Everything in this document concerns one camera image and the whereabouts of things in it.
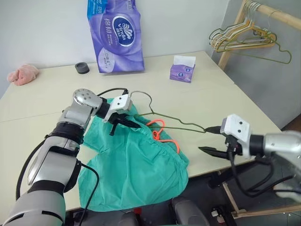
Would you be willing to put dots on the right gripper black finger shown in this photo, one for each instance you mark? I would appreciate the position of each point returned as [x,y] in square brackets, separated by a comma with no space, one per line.
[216,153]
[214,130]

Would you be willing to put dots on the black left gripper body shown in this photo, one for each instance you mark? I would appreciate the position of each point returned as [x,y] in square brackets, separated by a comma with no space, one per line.
[120,115]

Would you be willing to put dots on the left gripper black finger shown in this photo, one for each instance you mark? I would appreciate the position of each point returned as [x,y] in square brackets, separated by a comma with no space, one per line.
[130,123]
[113,129]

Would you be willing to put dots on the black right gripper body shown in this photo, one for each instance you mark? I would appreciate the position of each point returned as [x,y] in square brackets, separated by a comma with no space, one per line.
[234,147]

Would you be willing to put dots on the green shorts with orange drawstring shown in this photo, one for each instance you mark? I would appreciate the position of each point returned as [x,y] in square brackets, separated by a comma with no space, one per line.
[131,169]

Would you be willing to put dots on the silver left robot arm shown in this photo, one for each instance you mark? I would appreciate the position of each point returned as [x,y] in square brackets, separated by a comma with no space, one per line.
[80,113]

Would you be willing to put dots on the dark grey rounded shape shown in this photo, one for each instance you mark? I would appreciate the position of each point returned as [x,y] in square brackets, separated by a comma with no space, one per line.
[188,212]

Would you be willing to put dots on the small purple tissue pack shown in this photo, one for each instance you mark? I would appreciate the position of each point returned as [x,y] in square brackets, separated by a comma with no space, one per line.
[181,73]

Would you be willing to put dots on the large purple tissue multipack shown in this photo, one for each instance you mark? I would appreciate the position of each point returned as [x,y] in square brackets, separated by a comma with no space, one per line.
[117,47]

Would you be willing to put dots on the pink plush toy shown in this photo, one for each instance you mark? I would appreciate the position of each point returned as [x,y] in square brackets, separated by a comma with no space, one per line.
[23,75]

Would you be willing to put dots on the wooden clothes rack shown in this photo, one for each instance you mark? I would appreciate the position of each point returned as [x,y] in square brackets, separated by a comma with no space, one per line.
[287,17]

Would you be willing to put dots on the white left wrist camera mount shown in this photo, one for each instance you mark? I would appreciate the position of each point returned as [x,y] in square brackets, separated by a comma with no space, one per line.
[120,102]

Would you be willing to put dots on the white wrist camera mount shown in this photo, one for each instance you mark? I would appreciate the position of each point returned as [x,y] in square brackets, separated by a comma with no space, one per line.
[237,127]
[120,102]

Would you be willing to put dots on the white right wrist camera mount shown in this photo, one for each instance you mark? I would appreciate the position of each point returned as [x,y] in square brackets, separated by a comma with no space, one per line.
[237,127]

